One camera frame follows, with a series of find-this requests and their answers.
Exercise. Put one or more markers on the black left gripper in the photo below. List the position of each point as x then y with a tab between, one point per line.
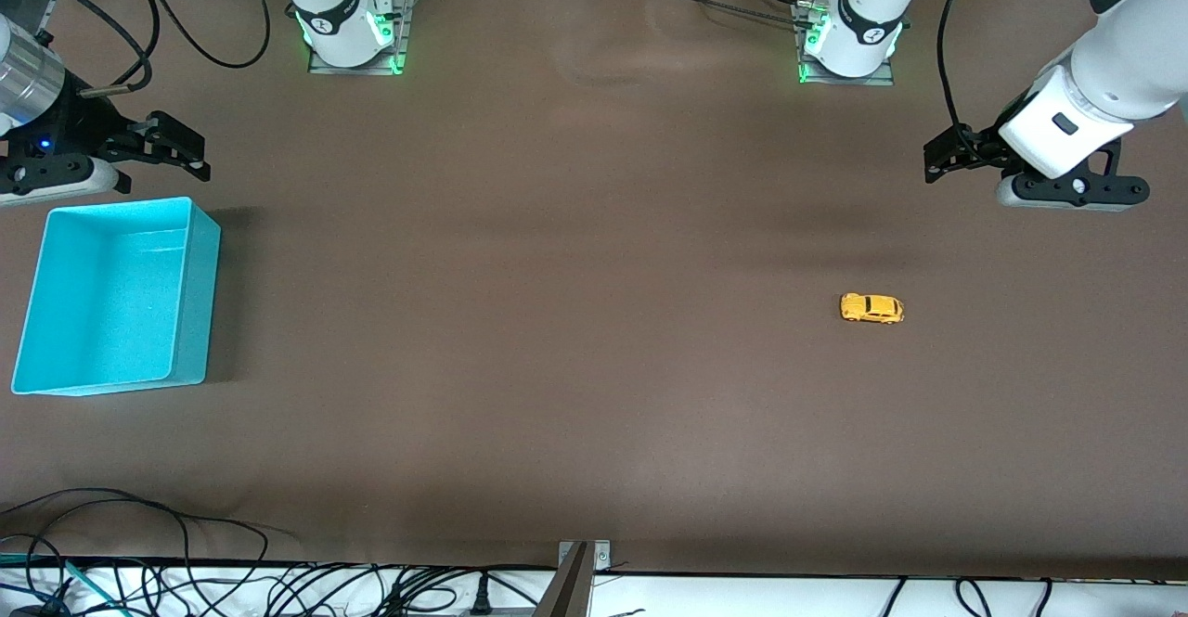
974	148

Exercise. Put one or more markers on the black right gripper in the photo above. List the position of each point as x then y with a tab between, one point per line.
76	128

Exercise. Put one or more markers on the yellow beetle toy car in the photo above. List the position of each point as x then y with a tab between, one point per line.
872	308

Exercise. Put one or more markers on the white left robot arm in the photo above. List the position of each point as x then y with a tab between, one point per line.
1132	70

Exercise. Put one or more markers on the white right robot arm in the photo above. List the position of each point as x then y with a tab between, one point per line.
334	14

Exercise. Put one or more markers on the turquoise plastic bin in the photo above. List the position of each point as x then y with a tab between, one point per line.
111	302

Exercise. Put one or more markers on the black power plug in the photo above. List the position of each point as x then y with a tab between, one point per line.
481	597

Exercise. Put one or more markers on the grey power strip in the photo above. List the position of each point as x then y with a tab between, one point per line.
501	611

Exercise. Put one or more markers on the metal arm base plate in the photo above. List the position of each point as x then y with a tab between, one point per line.
405	32
877	79

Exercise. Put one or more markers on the metal frame rail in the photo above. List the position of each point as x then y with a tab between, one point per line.
23	5

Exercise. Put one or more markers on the metal table clamp bracket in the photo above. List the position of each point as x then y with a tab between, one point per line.
580	557

